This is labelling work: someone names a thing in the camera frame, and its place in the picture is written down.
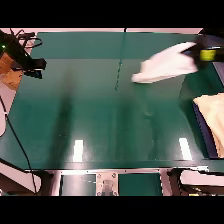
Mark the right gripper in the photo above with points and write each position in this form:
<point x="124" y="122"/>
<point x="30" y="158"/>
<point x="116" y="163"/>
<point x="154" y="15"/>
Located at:
<point x="206" y="50"/>

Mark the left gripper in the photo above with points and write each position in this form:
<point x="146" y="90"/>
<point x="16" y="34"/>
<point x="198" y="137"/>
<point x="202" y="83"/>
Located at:
<point x="35" y="66"/>

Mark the white T-shirt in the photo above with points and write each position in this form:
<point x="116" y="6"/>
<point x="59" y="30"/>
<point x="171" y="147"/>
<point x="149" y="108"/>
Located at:
<point x="166" y="65"/>

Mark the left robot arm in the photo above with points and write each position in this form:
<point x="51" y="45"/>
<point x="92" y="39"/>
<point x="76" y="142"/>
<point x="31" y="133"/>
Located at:
<point x="13" y="50"/>

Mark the brown cardboard box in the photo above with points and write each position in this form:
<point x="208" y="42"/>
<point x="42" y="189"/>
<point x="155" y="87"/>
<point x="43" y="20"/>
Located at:
<point x="10" y="75"/>

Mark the dark blue garment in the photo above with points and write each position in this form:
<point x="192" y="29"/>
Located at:
<point x="203" y="131"/>

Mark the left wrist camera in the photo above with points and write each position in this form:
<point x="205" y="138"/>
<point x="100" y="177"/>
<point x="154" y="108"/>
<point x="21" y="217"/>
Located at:
<point x="28" y="35"/>

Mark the silver frame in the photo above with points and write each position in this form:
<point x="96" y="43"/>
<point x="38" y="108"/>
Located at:
<point x="106" y="183"/>

